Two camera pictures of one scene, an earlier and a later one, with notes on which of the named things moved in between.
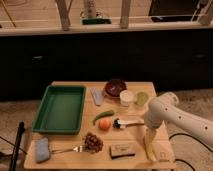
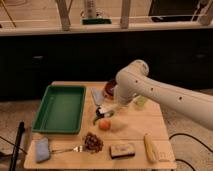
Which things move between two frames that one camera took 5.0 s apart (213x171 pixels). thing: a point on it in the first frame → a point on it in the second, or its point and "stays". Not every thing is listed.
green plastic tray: (61, 110) stays
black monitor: (173, 10) stays
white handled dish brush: (119, 124) → (100, 113)
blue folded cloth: (42, 151) stays
